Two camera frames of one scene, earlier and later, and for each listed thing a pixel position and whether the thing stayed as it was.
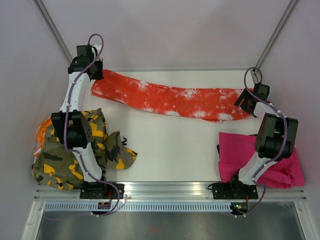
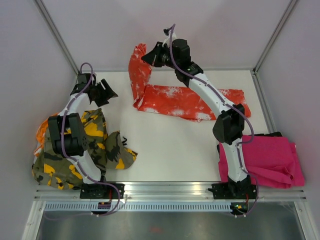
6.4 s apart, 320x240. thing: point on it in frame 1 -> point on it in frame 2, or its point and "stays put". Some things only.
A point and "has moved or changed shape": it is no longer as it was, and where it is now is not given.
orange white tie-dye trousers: [212, 104] has moved or changed shape
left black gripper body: [98, 69] -> [99, 91]
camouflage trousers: [57, 167] stays put
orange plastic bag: [40, 135] stays put
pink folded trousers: [237, 150] stays put
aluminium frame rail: [168, 192] stays put
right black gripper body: [245, 94] -> [163, 56]
